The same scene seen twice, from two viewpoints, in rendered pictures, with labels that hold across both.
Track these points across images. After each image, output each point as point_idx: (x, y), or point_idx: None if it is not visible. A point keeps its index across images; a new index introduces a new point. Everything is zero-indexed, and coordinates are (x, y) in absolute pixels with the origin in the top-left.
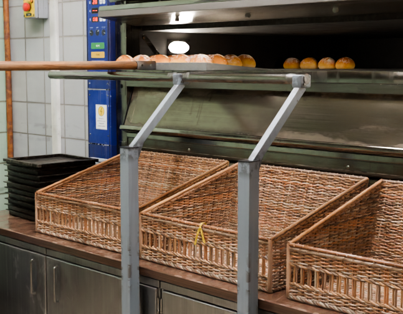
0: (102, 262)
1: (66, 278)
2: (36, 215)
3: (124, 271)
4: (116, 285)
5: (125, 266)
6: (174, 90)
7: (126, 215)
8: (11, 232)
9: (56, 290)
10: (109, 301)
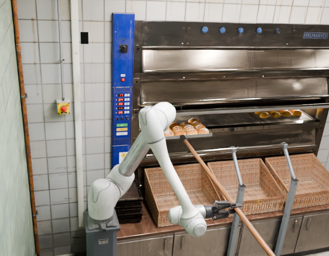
0: (213, 226)
1: (188, 238)
2: (158, 221)
3: (235, 226)
4: (219, 231)
5: (236, 225)
6: (235, 155)
7: (240, 209)
8: (149, 233)
9: (180, 245)
10: (214, 238)
